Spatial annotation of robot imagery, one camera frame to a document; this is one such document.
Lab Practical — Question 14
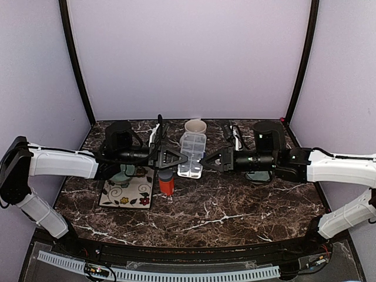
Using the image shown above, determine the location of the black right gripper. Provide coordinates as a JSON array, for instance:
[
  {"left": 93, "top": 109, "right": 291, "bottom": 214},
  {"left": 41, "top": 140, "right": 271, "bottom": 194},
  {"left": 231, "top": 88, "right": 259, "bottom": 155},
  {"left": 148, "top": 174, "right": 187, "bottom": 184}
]
[{"left": 203, "top": 144, "right": 278, "bottom": 174}]

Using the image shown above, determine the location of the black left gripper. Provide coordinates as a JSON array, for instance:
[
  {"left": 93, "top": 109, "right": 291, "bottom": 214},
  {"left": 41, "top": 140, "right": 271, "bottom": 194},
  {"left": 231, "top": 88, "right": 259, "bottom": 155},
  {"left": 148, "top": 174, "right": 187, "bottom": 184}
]
[{"left": 116, "top": 142, "right": 187, "bottom": 170}]

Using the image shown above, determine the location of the white ceramic mug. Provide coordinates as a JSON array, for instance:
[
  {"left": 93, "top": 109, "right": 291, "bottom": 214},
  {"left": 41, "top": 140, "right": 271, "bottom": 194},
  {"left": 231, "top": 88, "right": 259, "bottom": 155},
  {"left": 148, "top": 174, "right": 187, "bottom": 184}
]
[{"left": 184, "top": 119, "right": 207, "bottom": 134}]

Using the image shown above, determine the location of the green bowl right side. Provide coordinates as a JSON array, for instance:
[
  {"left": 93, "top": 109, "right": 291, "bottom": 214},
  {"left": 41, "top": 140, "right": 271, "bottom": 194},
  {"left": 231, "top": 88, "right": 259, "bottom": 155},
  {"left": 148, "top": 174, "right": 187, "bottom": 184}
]
[{"left": 244, "top": 171, "right": 272, "bottom": 184}]

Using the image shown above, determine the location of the black frame post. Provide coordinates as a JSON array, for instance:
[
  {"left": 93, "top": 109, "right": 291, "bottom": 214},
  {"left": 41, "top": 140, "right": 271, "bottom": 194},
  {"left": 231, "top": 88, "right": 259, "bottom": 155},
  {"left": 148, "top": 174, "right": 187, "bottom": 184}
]
[
  {"left": 58, "top": 0, "right": 96, "bottom": 126},
  {"left": 284, "top": 0, "right": 320, "bottom": 126}
]

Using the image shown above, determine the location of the green bowl on plate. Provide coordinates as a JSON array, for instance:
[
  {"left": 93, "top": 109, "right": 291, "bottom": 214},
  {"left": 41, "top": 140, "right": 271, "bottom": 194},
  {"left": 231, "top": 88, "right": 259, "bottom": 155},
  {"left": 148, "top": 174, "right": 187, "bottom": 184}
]
[{"left": 109, "top": 164, "right": 135, "bottom": 184}]

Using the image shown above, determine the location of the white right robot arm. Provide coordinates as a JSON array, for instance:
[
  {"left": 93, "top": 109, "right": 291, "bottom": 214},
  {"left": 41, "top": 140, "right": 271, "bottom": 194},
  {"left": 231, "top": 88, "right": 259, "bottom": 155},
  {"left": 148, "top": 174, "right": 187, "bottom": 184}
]
[{"left": 200, "top": 121, "right": 375, "bottom": 255}]

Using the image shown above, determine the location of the black right frame post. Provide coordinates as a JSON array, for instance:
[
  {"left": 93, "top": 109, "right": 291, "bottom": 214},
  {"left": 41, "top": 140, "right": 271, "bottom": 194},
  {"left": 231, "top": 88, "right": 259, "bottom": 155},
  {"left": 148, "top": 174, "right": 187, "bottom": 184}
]
[{"left": 284, "top": 0, "right": 320, "bottom": 126}]

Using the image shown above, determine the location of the black left frame post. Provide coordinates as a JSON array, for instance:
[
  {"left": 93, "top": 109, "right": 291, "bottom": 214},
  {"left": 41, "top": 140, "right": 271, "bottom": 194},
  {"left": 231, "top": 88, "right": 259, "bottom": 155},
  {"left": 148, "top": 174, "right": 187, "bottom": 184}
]
[{"left": 58, "top": 0, "right": 96, "bottom": 126}]

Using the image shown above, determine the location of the orange bottle with grey lid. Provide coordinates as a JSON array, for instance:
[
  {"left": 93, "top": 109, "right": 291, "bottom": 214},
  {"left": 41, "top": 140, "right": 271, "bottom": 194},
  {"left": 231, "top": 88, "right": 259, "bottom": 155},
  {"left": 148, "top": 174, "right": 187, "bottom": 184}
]
[{"left": 158, "top": 169, "right": 174, "bottom": 196}]

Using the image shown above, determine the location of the clear plastic pill organizer box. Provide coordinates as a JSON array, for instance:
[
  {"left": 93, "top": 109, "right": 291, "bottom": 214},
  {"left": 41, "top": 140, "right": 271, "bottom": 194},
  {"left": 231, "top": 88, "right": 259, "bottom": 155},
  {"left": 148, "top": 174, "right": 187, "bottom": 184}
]
[{"left": 177, "top": 132, "right": 207, "bottom": 179}]

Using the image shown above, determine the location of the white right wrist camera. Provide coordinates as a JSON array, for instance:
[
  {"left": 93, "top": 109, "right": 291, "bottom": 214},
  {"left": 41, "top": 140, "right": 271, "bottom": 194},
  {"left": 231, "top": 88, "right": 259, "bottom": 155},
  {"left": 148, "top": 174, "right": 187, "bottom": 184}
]
[{"left": 221, "top": 125, "right": 243, "bottom": 151}]

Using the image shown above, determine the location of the white slotted cable duct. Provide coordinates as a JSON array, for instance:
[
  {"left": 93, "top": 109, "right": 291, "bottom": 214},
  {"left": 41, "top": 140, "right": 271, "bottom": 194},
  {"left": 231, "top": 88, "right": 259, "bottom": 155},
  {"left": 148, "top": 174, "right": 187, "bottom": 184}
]
[{"left": 36, "top": 251, "right": 281, "bottom": 282}]

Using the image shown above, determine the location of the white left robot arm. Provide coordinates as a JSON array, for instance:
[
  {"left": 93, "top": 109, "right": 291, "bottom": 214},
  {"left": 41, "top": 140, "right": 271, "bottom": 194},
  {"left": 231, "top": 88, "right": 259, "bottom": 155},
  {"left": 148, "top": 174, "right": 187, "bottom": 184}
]
[{"left": 1, "top": 120, "right": 188, "bottom": 256}]

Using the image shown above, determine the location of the floral square plate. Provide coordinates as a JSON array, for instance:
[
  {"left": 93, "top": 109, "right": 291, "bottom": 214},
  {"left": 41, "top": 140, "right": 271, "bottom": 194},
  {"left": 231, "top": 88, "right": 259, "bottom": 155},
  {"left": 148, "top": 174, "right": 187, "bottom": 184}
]
[{"left": 99, "top": 166, "right": 155, "bottom": 210}]

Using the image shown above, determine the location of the black front table rail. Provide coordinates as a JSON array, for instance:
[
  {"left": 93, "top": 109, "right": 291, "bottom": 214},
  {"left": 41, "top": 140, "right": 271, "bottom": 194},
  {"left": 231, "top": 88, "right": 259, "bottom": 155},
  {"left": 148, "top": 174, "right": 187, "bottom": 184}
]
[{"left": 53, "top": 237, "right": 333, "bottom": 264}]

